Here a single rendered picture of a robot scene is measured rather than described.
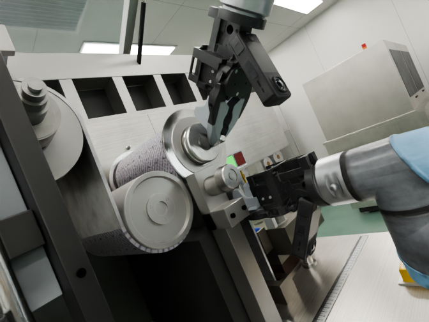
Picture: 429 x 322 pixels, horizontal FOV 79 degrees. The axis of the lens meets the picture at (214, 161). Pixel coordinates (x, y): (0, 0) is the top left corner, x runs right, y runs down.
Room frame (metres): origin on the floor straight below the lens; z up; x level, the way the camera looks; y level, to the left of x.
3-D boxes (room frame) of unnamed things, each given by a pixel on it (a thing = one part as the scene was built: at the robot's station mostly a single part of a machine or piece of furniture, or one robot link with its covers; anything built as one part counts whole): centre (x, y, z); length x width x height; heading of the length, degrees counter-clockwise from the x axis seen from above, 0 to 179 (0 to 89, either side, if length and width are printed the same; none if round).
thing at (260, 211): (0.48, -0.04, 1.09); 0.09 x 0.05 x 0.02; 45
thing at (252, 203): (0.51, -0.02, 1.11); 0.09 x 0.03 x 0.06; 45
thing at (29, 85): (0.25, 0.14, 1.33); 0.06 x 0.03 x 0.03; 44
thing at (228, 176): (0.41, -0.01, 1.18); 0.04 x 0.02 x 0.04; 134
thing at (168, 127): (0.48, 0.02, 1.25); 0.15 x 0.01 x 0.15; 134
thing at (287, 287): (0.62, 0.06, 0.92); 0.28 x 0.04 x 0.04; 44
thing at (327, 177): (0.39, -0.16, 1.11); 0.08 x 0.05 x 0.08; 134
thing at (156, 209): (0.49, 0.19, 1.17); 0.26 x 0.12 x 0.12; 44
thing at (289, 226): (0.73, 0.01, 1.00); 0.40 x 0.16 x 0.06; 44
